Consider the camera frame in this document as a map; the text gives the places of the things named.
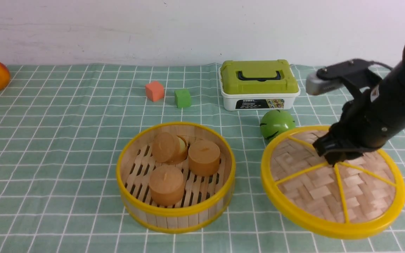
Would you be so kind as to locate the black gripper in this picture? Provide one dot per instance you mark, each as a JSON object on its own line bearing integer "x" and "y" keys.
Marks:
{"x": 366, "y": 124}

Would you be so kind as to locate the yellow woven bamboo steamer lid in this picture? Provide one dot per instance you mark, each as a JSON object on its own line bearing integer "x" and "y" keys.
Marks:
{"x": 350, "y": 200}

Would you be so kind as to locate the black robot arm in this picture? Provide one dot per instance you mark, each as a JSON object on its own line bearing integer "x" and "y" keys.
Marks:
{"x": 395, "y": 79}

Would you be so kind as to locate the yellow bamboo steamer basket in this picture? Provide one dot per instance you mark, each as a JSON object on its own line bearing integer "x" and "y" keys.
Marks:
{"x": 204, "y": 198}

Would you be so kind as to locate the green striped toy melon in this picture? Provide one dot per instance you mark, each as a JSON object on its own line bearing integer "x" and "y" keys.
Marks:
{"x": 275, "y": 122}

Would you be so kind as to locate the green lidded white toolbox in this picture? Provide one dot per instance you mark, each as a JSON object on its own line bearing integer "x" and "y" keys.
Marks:
{"x": 258, "y": 85}

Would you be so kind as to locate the brown bun back right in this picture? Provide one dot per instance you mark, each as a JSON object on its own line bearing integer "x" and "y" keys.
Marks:
{"x": 204, "y": 158}

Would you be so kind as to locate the brown bun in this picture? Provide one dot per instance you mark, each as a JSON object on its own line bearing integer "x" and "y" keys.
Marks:
{"x": 169, "y": 148}
{"x": 204, "y": 158}
{"x": 167, "y": 185}

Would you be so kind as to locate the green foam cube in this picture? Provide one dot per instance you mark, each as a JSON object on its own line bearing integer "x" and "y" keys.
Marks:
{"x": 182, "y": 98}

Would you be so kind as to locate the brown bun back left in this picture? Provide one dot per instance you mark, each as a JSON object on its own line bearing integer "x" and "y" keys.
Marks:
{"x": 169, "y": 148}

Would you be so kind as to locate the brown bun front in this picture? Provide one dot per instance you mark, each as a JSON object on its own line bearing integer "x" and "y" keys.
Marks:
{"x": 167, "y": 185}

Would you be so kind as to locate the orange foam cube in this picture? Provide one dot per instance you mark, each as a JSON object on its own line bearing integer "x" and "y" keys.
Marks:
{"x": 154, "y": 91}

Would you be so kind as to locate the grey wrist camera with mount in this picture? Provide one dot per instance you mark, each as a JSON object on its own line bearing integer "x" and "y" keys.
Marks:
{"x": 352, "y": 74}

